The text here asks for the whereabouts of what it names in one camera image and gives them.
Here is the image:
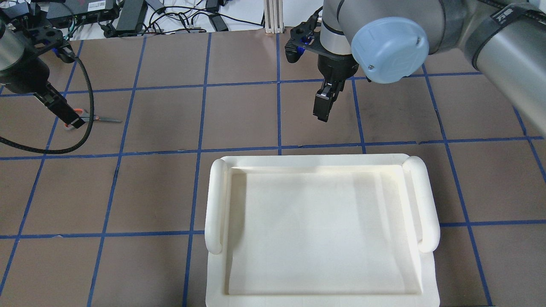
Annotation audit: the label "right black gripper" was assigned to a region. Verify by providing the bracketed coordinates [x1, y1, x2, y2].
[285, 7, 359, 121]

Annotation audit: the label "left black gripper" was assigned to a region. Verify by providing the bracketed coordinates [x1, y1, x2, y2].
[0, 6, 85, 128]

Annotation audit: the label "grey orange scissors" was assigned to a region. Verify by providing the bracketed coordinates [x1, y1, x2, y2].
[74, 108, 122, 123]

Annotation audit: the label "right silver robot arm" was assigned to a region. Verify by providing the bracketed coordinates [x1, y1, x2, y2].
[285, 0, 546, 133]

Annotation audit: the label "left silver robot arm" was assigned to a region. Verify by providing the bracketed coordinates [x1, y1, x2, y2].
[0, 20, 84, 128]

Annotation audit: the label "white plastic tray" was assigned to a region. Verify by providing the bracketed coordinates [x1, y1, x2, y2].
[204, 153, 441, 307]

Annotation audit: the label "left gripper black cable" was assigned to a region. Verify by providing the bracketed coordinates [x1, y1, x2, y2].
[0, 43, 95, 154]

